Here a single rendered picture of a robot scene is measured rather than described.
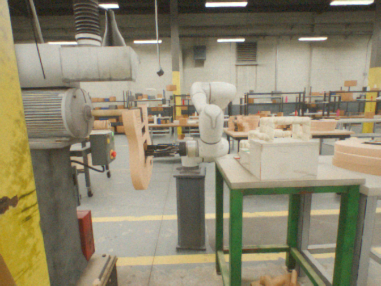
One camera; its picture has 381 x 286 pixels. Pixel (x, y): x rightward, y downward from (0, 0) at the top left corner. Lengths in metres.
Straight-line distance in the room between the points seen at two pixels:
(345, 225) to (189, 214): 1.16
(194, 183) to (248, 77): 11.19
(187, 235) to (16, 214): 1.86
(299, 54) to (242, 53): 3.12
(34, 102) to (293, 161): 1.21
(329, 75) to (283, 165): 13.71
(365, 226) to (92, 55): 1.47
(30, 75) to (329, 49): 14.39
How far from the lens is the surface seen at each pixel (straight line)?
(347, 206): 1.27
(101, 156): 1.43
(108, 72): 1.02
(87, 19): 1.13
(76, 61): 1.08
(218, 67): 12.44
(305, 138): 1.09
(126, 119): 0.90
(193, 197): 1.89
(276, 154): 1.02
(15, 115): 0.27
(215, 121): 0.92
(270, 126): 1.00
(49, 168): 1.24
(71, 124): 1.12
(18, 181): 0.28
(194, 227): 2.02
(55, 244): 1.40
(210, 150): 1.02
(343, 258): 1.40
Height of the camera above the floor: 1.26
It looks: 9 degrees down
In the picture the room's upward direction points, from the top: 1 degrees counter-clockwise
